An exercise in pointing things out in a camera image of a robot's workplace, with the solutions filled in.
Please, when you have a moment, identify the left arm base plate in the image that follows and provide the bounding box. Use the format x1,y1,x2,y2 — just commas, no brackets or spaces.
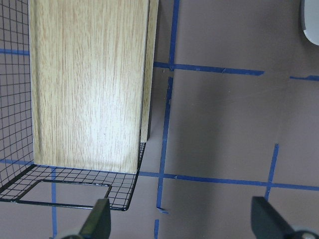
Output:
300,0,319,46

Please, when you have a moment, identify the wooden shelf board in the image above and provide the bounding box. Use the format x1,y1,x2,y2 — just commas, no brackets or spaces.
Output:
141,0,159,142
28,0,150,174

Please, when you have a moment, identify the black wire basket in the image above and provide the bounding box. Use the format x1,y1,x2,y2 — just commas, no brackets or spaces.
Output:
0,0,138,211

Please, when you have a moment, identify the lower wooden shelf board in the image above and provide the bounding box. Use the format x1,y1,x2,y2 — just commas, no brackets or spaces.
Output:
141,0,159,142

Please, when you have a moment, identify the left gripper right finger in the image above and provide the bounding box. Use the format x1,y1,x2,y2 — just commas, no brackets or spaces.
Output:
251,196,299,239

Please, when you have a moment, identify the upper wooden shelf board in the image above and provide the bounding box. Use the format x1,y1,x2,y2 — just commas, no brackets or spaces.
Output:
28,0,150,174

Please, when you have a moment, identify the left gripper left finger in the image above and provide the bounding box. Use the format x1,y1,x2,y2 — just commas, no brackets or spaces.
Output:
78,199,111,239

